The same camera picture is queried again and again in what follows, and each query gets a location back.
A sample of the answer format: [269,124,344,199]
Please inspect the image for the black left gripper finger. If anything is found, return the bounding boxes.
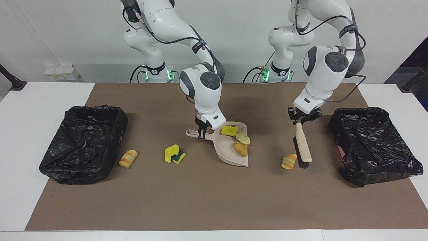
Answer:
[303,112,322,126]
[288,107,300,126]

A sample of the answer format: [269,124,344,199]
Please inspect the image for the yellow sponge with green pad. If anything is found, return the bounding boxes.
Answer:
[172,150,186,165]

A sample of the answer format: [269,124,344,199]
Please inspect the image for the beige plastic dustpan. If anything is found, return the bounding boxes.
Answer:
[186,122,249,167]

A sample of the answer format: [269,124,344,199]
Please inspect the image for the beige brush with black bristles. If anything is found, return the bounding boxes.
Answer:
[293,122,312,169]

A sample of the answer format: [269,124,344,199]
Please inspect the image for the notched yellow sponge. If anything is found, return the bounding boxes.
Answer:
[165,144,180,164]

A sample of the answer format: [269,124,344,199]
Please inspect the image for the toy croissant with pale end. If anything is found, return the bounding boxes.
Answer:
[235,131,251,146]

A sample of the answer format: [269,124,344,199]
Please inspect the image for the brown toy bread roll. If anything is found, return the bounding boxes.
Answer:
[233,141,248,158]

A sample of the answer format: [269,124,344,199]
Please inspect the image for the toy croissant piece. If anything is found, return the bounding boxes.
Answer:
[281,153,298,170]
[119,149,138,169]

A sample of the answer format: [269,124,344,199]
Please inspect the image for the pink bin with black bag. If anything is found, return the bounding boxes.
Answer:
[329,107,424,187]

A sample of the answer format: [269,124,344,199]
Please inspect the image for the bin covered by black bag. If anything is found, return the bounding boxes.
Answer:
[39,105,128,185]

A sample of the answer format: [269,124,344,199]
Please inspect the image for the brown table mat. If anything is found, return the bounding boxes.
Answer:
[25,83,428,231]

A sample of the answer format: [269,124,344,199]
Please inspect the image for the black stand leg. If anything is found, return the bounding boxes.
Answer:
[400,65,428,92]
[0,64,27,91]

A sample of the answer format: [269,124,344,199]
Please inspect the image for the white power strip box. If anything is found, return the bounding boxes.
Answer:
[44,65,80,81]

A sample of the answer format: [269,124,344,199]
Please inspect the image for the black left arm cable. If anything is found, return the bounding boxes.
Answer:
[294,0,367,103]

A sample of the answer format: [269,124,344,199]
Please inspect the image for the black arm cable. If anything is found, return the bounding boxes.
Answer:
[294,0,367,103]
[122,5,214,67]

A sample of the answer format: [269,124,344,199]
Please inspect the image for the black left base cables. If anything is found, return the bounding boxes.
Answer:
[243,50,278,83]

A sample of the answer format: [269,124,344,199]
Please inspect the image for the black base cables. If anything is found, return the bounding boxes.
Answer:
[130,65,148,83]
[243,50,278,83]

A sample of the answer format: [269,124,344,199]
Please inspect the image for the black right base cables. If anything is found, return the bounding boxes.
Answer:
[130,65,148,83]

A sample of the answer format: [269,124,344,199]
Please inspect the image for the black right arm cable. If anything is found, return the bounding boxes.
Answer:
[122,5,214,67]

